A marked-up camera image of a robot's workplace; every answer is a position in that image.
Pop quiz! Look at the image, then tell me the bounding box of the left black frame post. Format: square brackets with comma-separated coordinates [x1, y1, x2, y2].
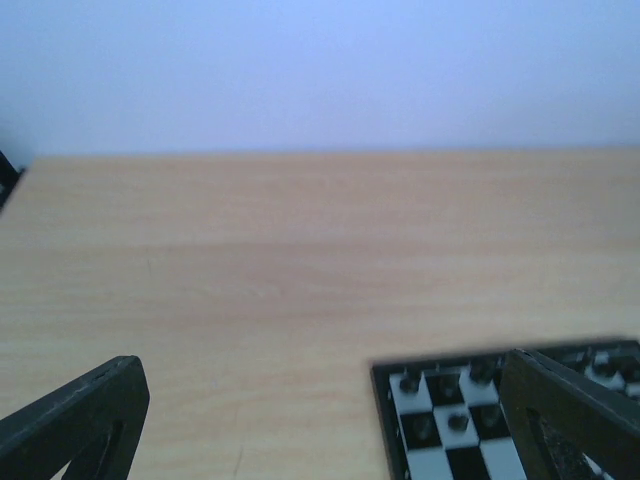
[0, 152, 26, 210]

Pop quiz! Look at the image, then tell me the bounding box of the black rook far corner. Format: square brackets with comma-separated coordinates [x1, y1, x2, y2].
[399, 368, 422, 395]

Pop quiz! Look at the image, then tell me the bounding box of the black pawn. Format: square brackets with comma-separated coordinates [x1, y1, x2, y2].
[448, 413, 469, 434]
[480, 404, 501, 428]

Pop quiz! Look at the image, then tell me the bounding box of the black silver chess board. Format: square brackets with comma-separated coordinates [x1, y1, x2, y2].
[371, 338, 639, 479]

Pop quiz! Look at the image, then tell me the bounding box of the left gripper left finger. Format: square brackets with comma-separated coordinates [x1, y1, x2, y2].
[1, 355, 149, 479]

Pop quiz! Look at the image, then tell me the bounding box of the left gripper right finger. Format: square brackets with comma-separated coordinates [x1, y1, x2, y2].
[500, 349, 639, 479]

